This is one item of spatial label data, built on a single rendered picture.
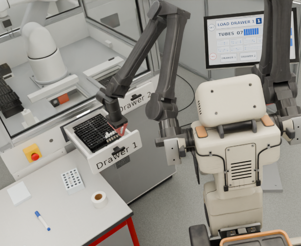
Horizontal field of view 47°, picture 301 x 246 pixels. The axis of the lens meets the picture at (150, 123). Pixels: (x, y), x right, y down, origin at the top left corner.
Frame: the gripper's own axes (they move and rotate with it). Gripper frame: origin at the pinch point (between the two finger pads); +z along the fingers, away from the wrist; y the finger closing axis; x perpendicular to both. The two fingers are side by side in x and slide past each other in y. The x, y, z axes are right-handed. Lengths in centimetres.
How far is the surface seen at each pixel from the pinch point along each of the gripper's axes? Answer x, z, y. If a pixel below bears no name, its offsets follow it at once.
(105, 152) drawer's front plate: 9.2, 8.4, 2.4
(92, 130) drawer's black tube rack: 5.5, 10.0, 23.6
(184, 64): -161, 99, 164
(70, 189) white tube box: 30.6, 20.0, 4.4
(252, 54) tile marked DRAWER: -92, -1, 4
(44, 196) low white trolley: 42, 24, 12
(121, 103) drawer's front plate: -19.0, 10.9, 34.7
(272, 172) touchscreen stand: -104, 97, -10
